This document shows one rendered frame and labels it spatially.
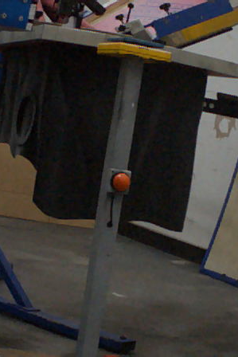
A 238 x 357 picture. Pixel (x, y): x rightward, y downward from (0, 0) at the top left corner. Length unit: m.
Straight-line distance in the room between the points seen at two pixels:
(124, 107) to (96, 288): 0.40
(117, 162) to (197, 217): 4.09
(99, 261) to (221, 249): 3.46
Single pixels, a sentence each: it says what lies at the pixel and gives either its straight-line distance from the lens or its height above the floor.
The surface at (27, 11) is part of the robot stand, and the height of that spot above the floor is 0.99.
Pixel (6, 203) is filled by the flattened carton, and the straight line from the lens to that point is 7.11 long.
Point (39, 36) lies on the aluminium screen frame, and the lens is 2.31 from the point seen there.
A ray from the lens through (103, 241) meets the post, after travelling 2.18.
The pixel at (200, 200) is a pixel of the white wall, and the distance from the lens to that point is 6.22.
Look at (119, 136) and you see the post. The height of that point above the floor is 0.74.
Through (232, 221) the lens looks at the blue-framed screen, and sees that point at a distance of 5.62.
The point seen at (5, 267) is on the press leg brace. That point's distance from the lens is 3.63.
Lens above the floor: 0.77
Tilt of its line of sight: 3 degrees down
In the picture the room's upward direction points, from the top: 9 degrees clockwise
